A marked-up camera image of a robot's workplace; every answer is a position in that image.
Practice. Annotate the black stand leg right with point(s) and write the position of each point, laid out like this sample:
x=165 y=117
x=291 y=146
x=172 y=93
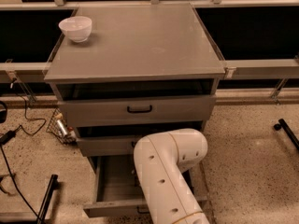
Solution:
x=282 y=124

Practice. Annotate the grey middle drawer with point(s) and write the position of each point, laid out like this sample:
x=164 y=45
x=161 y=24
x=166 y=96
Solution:
x=121 y=139

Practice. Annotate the black power adapter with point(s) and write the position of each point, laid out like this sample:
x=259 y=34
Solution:
x=7 y=137

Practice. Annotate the grey bottom drawer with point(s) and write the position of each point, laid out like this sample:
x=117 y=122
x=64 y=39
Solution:
x=117 y=191

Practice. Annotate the black stand leg left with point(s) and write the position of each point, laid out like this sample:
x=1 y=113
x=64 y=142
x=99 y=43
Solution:
x=52 y=186

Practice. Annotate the grey top drawer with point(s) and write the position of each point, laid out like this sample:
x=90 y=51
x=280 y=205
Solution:
x=130 y=111

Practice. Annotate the black wire basket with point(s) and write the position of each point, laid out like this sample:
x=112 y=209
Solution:
x=54 y=130

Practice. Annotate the grey drawer cabinet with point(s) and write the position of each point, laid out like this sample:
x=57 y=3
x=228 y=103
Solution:
x=137 y=52

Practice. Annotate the white bowl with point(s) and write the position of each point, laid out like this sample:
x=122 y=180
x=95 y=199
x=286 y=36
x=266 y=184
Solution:
x=77 y=28

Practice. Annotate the silver can in basket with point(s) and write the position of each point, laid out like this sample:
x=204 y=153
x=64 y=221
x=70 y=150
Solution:
x=61 y=126

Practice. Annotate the black stand leg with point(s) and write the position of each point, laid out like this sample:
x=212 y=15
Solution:
x=282 y=124
x=52 y=186

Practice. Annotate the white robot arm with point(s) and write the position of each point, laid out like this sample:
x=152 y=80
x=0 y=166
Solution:
x=160 y=159

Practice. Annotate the grey drawer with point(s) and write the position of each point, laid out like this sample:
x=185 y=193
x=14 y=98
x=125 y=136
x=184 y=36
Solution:
x=121 y=139
x=130 y=111
x=117 y=191

